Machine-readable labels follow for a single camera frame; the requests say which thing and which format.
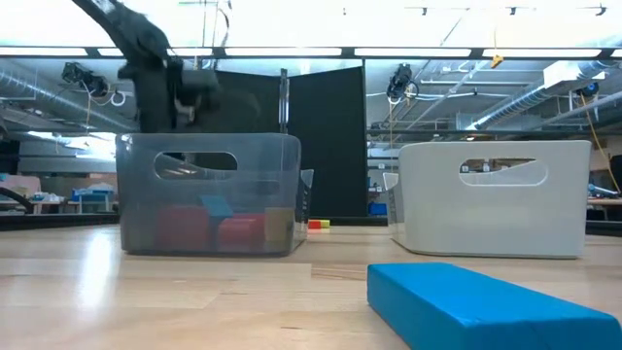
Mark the yellow ceiling hook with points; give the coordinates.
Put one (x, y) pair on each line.
(496, 60)

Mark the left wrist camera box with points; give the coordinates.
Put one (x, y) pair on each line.
(200, 80)

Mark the dark translucent plastic bin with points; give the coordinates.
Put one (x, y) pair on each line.
(141, 219)

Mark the black overhead beam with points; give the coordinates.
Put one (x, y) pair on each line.
(348, 52)

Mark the silver ventilation duct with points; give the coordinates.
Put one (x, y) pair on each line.
(48, 94)
(515, 104)

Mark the long blue block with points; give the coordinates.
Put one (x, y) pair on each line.
(486, 311)

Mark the silver divider hinge post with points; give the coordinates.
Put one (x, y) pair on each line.
(284, 102)

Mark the long light green block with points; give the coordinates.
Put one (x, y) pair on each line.
(325, 223)

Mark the black hanging ceiling device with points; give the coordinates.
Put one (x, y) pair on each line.
(401, 80)

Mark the blue storage crate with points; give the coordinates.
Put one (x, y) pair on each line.
(92, 194)

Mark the small blue box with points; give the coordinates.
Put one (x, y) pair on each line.
(378, 209)

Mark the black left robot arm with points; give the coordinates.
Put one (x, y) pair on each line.
(136, 34)

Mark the yellow cube block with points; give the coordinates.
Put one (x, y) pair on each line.
(279, 223)

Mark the long red block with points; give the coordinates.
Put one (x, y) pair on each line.
(314, 224)

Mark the white plastic bin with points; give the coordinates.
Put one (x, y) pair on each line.
(486, 219)

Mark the black room divider panel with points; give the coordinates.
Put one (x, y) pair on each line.
(328, 141)
(252, 112)

